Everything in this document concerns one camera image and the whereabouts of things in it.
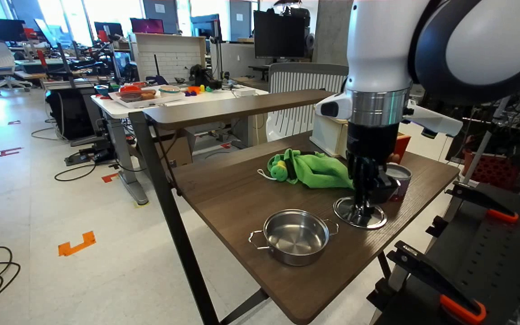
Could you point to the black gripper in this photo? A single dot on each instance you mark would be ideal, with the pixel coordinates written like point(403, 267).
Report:
point(370, 144)

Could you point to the silver lid with knob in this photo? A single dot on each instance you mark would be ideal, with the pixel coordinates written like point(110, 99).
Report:
point(347, 215)

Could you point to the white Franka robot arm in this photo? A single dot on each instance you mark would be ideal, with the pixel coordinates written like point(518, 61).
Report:
point(379, 42)

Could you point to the small red container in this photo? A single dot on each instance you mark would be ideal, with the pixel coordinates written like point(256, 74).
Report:
point(401, 148)

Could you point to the light wooden box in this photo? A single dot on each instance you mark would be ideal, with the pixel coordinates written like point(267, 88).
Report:
point(328, 137)

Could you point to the black clamp with orange grip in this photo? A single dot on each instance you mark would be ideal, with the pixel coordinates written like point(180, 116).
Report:
point(422, 267)
point(477, 195)

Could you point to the red plastic crate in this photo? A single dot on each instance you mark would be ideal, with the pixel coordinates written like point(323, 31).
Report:
point(491, 170)

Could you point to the black pegboard table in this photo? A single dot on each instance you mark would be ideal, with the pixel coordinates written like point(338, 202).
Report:
point(500, 271)

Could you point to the large black computer monitor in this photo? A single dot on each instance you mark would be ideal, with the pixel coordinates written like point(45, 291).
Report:
point(280, 32)

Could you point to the black metal table leg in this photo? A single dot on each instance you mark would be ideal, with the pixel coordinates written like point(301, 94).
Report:
point(170, 204)

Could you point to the white perforated partition panel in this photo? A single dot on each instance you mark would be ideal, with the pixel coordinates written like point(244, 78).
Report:
point(175, 56)

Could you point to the orange desk tray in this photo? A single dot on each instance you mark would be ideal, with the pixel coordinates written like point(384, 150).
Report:
point(137, 90)

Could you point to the red floor tape marker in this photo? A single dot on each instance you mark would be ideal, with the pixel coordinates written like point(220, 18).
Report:
point(110, 177)
point(9, 150)

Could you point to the white office desk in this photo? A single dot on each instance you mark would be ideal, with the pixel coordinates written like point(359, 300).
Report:
point(115, 108)

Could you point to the orange floor tape marker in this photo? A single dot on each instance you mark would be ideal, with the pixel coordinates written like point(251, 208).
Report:
point(76, 244)

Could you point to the black storage cabinet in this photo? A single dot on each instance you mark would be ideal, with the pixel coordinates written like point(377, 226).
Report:
point(70, 114)

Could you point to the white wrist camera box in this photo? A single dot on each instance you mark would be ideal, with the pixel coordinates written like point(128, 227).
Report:
point(433, 119)

